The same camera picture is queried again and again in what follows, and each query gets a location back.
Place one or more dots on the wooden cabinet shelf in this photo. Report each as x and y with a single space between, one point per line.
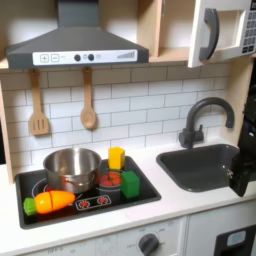
146 26

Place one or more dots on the black stove top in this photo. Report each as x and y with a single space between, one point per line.
100 210

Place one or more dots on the green toy block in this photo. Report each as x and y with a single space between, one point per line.
130 185

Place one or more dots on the dark grey sink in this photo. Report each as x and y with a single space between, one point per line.
196 166

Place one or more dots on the wooden slotted spatula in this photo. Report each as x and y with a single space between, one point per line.
35 86

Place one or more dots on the steel pot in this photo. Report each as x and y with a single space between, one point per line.
71 180

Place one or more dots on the grey oven knob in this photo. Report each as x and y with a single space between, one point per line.
148 245

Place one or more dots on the dark grey tap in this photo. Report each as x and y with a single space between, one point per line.
191 133

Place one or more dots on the wooden spoon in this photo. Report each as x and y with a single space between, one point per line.
88 116

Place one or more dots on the yellow toy block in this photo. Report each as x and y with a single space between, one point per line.
116 159

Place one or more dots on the white toy microwave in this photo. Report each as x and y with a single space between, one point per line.
221 5

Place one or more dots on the orange toy carrot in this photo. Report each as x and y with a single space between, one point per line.
53 201

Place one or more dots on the grey range hood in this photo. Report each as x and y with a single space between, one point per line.
76 40

